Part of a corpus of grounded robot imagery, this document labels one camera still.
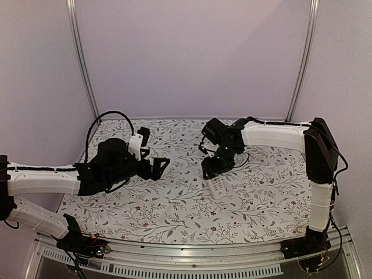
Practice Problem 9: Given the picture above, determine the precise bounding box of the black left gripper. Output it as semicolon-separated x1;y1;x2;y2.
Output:
106;149;169;187

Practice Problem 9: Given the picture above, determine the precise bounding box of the white remote control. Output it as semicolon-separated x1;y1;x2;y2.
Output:
208;176;227;200

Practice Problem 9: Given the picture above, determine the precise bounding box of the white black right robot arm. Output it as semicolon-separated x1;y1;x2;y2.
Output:
199;117;344;259

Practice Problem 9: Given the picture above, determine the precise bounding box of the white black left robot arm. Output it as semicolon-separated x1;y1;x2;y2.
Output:
1;134;170;259

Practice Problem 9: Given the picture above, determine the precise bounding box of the floral patterned table mat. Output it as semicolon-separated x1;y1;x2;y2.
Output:
58;119;312;245

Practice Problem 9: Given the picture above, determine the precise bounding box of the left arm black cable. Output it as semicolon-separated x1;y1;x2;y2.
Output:
8;110;136;172

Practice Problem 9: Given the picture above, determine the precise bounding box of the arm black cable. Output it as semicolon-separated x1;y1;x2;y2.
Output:
246;116;349;181
8;110;136;172

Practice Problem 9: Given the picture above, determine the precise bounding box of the front aluminium rail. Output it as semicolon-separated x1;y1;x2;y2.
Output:
26;226;369;278

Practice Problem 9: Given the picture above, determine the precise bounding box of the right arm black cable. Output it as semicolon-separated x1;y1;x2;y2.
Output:
246;116;349;181

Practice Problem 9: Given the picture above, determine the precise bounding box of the right aluminium frame post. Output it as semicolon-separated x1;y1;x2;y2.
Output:
285;0;320;122

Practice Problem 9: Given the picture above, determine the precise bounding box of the aluminium frame post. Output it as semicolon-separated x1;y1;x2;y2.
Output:
66;0;99;118
285;0;320;122

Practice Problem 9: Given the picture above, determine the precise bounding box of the left aluminium frame post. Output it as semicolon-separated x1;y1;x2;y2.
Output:
66;0;99;118

